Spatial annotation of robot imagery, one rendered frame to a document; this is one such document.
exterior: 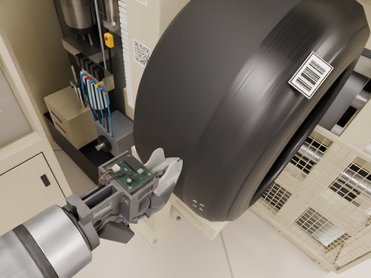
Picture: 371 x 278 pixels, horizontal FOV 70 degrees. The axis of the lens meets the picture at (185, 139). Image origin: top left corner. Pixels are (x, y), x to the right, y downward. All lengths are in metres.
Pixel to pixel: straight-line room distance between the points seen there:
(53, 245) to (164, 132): 0.26
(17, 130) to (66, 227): 0.74
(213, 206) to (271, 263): 1.34
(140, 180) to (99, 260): 1.39
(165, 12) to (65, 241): 0.55
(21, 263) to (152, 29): 0.58
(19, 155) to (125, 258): 0.93
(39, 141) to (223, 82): 0.77
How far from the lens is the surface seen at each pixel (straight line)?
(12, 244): 0.36
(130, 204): 0.37
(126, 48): 0.88
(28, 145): 1.06
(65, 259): 0.36
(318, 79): 0.45
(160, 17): 0.71
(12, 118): 1.02
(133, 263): 1.71
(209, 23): 0.49
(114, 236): 0.44
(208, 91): 0.44
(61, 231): 0.35
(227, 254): 1.78
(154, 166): 0.46
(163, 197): 0.44
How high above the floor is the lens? 1.65
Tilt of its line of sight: 49 degrees down
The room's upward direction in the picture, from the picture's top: 8 degrees clockwise
